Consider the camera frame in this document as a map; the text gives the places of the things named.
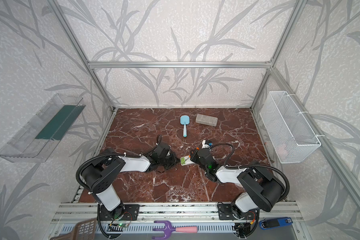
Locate brown plastic basket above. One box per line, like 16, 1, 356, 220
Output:
51, 218, 97, 240

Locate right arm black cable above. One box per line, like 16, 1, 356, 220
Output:
209, 142, 290, 201

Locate white remote control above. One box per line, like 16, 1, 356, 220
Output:
180, 156, 195, 166

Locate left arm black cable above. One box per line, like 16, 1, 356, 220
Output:
75, 134, 163, 193

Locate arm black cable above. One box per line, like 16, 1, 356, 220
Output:
75, 134, 163, 193
209, 142, 290, 201

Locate clear wall shelf green mat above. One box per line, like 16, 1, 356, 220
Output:
0, 94, 86, 163

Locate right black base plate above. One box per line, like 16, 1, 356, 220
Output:
217, 202, 258, 221

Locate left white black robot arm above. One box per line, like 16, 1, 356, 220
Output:
76, 143, 180, 213

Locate light blue small spatula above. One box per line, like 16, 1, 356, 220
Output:
180, 115, 190, 138

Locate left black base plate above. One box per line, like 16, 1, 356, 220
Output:
98, 204, 140, 221

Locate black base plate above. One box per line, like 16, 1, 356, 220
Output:
217, 202, 258, 221
98, 204, 140, 221

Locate blue black device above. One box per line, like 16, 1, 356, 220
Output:
259, 217, 293, 230

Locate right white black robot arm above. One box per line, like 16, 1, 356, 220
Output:
190, 148, 290, 219

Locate purple pink garden fork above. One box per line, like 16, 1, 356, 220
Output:
152, 221, 198, 240

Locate white wire mesh basket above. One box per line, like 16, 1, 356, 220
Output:
260, 91, 321, 164

